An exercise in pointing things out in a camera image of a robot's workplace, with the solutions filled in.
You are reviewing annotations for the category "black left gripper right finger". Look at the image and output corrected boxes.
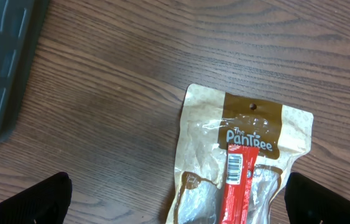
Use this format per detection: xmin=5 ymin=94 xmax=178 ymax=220
xmin=284 ymin=172 xmax=350 ymax=224

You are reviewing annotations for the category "red white snack bar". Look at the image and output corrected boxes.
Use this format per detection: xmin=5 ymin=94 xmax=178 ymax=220
xmin=219 ymin=144 xmax=259 ymax=224

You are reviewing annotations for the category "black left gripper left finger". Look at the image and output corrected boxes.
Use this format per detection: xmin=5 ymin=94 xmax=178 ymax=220
xmin=0 ymin=172 xmax=72 ymax=224

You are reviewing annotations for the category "grey plastic mesh basket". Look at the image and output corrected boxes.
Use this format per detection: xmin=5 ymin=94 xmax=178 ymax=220
xmin=0 ymin=0 xmax=50 ymax=142

